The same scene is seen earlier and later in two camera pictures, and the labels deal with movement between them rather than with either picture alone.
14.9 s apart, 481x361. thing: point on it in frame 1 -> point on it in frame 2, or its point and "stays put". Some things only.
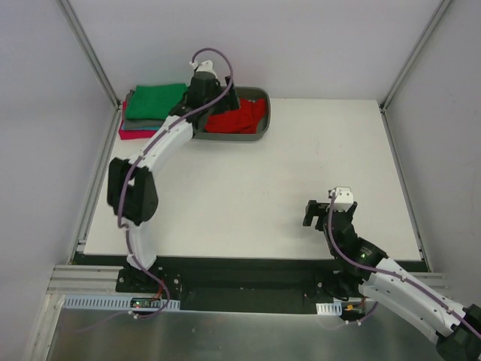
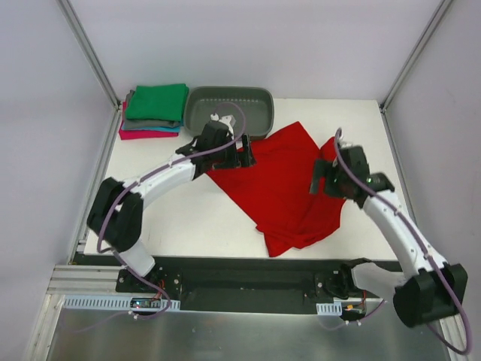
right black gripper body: x=320 y=210 -> x=323 y=177
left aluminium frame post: x=89 y=52 stays put
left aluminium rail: x=92 y=200 stays put
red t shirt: x=244 y=120 -> x=274 y=196
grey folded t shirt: x=138 y=122 stays put
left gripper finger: x=231 y=98 -> x=247 y=159
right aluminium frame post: x=440 y=12 stays put
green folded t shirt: x=155 y=101 stays put
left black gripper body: x=228 y=100 -> x=233 y=156
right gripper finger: x=316 y=209 -> x=322 y=168
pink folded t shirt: x=130 y=134 stays put
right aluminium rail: x=405 y=189 stays put
